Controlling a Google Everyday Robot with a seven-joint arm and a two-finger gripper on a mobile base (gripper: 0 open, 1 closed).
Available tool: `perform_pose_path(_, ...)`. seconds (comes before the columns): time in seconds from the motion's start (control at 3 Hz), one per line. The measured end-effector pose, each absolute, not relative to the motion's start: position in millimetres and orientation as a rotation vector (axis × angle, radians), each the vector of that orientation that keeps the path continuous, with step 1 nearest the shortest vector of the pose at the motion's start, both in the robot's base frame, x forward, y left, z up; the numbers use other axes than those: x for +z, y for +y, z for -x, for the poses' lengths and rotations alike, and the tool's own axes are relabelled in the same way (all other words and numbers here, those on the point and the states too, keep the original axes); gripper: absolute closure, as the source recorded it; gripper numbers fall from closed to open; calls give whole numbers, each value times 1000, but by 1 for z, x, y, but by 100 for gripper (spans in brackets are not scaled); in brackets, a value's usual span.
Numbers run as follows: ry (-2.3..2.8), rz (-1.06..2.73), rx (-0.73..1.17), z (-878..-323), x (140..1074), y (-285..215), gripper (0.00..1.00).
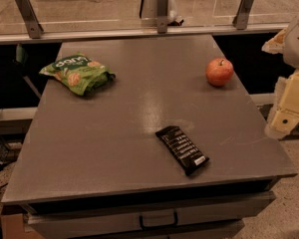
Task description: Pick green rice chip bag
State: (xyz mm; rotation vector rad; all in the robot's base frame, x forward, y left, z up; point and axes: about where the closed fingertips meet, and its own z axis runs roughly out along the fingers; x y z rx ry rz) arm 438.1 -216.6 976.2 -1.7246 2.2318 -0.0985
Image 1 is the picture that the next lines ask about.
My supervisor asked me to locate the green rice chip bag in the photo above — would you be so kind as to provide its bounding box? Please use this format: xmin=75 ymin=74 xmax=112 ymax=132
xmin=39 ymin=53 xmax=116 ymax=96

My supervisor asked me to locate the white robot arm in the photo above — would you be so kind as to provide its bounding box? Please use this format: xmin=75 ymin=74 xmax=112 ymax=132
xmin=261 ymin=13 xmax=299 ymax=139

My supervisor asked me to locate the red apple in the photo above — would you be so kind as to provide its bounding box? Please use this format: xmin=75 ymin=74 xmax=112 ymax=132
xmin=205 ymin=58 xmax=233 ymax=87

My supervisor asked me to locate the black snack bar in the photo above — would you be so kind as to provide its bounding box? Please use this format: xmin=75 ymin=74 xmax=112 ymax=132
xmin=155 ymin=125 xmax=209 ymax=176

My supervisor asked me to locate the cardboard box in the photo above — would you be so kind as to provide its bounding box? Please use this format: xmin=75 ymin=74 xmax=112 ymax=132
xmin=0 ymin=214 xmax=44 ymax=239

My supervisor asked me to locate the right metal rail bracket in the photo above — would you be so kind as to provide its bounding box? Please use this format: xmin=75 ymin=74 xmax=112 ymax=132
xmin=232 ymin=0 xmax=254 ymax=30

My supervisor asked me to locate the metal rail bracket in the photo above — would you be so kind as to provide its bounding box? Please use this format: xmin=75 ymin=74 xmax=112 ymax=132
xmin=232 ymin=0 xmax=254 ymax=30
xmin=156 ymin=0 xmax=168 ymax=34
xmin=15 ymin=0 xmax=44 ymax=39

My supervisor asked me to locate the middle metal rail bracket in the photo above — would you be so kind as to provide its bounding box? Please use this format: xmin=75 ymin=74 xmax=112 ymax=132
xmin=156 ymin=0 xmax=168 ymax=34

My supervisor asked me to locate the metal barrier rail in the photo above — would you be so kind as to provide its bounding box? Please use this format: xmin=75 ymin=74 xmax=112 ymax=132
xmin=0 ymin=23 xmax=288 ymax=45

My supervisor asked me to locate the left metal rail bracket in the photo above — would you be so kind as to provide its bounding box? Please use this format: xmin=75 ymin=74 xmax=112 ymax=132
xmin=15 ymin=0 xmax=44 ymax=39

